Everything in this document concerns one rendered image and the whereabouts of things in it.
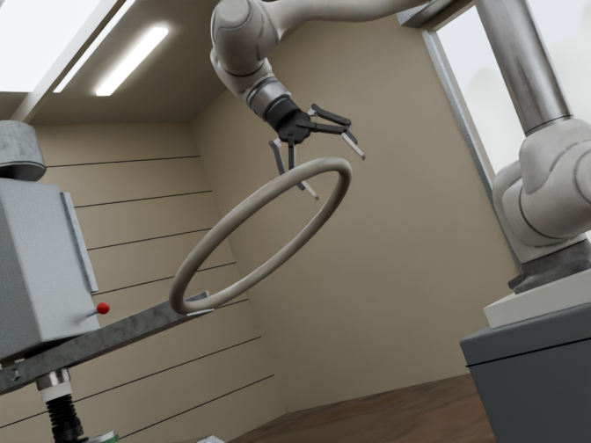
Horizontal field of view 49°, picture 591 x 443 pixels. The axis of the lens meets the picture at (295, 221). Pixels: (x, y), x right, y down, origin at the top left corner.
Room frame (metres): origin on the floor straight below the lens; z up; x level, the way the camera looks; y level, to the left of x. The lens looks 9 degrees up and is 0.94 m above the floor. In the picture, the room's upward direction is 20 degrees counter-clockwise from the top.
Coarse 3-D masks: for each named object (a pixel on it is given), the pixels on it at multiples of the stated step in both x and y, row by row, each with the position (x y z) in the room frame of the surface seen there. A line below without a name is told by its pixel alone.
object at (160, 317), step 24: (144, 312) 1.43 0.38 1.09; (168, 312) 1.42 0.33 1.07; (96, 336) 1.48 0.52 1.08; (120, 336) 1.46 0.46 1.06; (144, 336) 1.53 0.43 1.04; (24, 360) 1.56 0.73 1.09; (48, 360) 1.53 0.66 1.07; (72, 360) 1.51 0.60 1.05; (0, 384) 1.59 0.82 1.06; (24, 384) 1.70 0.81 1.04
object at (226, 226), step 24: (312, 168) 1.20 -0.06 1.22; (336, 168) 1.28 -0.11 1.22; (264, 192) 1.15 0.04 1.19; (336, 192) 1.48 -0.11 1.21; (240, 216) 1.15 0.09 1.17; (216, 240) 1.16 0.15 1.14; (192, 264) 1.19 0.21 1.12; (264, 264) 1.61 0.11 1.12; (240, 288) 1.57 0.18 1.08; (192, 312) 1.42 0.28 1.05
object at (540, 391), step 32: (544, 320) 1.33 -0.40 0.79; (576, 320) 1.29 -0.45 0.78; (480, 352) 1.45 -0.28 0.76; (512, 352) 1.40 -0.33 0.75; (544, 352) 1.35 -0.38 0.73; (576, 352) 1.31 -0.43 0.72; (480, 384) 1.47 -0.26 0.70; (512, 384) 1.42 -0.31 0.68; (544, 384) 1.37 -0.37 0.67; (576, 384) 1.32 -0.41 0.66; (512, 416) 1.44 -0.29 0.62; (544, 416) 1.39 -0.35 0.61; (576, 416) 1.34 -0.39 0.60
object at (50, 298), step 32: (0, 192) 1.48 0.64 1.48; (32, 192) 1.57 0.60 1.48; (0, 224) 1.48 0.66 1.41; (32, 224) 1.54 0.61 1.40; (64, 224) 1.65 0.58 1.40; (0, 256) 1.49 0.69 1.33; (32, 256) 1.52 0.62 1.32; (64, 256) 1.62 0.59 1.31; (0, 288) 1.50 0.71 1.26; (32, 288) 1.49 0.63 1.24; (64, 288) 1.59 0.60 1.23; (0, 320) 1.51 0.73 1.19; (32, 320) 1.48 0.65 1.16; (64, 320) 1.56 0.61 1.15; (96, 320) 1.67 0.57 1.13; (0, 352) 1.52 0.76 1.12; (32, 352) 1.56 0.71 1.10
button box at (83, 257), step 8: (64, 192) 1.67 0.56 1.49; (64, 200) 1.67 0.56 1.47; (64, 208) 1.67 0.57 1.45; (72, 208) 1.69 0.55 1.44; (72, 216) 1.68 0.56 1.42; (72, 224) 1.67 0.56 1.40; (72, 232) 1.67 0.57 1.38; (80, 232) 1.69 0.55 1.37; (80, 240) 1.68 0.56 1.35; (80, 248) 1.67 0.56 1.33; (80, 256) 1.67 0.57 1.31; (88, 256) 1.69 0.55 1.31; (88, 264) 1.68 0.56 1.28; (88, 272) 1.67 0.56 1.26; (88, 280) 1.67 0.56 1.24; (88, 288) 1.67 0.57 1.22; (96, 288) 1.68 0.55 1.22
